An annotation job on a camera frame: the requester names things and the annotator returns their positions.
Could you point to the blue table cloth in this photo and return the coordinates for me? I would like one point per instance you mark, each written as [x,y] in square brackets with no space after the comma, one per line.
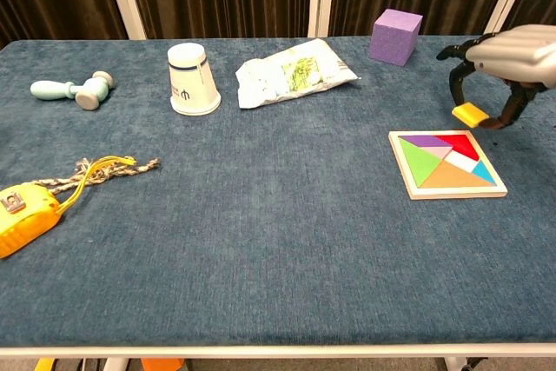
[260,236]

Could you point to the white plastic snack bag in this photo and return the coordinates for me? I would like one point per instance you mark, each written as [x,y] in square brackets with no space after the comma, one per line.
[282,77]

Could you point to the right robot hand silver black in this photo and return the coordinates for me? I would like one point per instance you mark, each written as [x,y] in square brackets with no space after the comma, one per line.
[517,54]

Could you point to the green triangle tangram piece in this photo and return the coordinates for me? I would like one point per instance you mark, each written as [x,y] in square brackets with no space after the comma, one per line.
[417,162]

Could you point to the white paper cup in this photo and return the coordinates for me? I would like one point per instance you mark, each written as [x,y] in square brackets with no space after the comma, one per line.
[193,84]

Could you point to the purple foam cube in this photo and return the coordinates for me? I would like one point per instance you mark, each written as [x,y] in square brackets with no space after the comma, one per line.
[393,38]

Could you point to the pink triangle tangram piece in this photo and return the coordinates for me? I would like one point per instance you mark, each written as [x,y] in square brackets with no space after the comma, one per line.
[436,151]

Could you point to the yellow object under table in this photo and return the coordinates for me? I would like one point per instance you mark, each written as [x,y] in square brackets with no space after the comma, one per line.
[44,365]

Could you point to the wooden tangram tray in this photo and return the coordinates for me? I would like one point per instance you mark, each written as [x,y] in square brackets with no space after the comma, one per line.
[456,193]

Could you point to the red triangle tangram piece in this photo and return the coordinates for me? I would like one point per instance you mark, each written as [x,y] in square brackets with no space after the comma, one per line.
[460,144]

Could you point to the purple parallelogram tangram piece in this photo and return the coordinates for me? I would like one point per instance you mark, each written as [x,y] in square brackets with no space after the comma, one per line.
[423,141]

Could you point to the mint toy hammer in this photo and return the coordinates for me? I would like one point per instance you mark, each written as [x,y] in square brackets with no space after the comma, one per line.
[89,92]

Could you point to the yellow square tangram piece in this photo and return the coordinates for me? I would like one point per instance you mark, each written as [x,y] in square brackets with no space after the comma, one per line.
[471,114]

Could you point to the blue triangular block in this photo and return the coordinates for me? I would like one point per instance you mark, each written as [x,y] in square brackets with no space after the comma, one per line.
[484,171]

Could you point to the orange triangle tangram piece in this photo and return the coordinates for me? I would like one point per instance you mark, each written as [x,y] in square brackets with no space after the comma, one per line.
[452,177]

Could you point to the orange object under table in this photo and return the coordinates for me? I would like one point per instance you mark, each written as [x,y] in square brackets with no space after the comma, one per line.
[161,365]

